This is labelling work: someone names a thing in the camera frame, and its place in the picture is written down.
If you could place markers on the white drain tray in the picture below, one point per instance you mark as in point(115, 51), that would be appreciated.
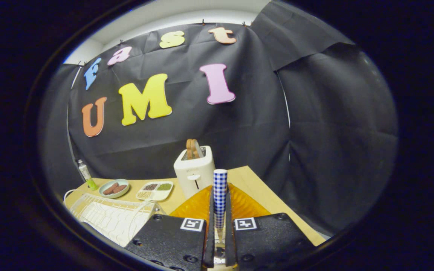
point(107, 222)

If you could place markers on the white divided tray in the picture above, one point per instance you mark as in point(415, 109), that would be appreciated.
point(160, 195)

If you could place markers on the pile of brown grains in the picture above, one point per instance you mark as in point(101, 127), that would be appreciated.
point(150, 186)

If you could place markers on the dark toast slice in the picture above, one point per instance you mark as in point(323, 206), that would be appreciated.
point(197, 148)

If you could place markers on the brown sausage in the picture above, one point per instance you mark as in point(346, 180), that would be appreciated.
point(119, 189)
point(110, 188)

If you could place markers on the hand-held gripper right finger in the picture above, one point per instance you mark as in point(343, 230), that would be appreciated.
point(230, 244)

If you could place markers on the pile of green beans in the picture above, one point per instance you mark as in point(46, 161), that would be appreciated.
point(164, 186)

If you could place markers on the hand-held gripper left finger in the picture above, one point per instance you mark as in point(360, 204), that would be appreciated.
point(209, 241)

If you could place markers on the white toaster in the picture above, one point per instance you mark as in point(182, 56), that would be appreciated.
point(194, 173)

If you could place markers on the green soap bottle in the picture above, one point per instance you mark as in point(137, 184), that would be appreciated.
point(86, 174)

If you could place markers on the pile of beige beans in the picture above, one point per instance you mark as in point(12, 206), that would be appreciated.
point(144, 194)

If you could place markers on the pale green plate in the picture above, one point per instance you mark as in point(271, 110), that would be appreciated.
point(124, 183)

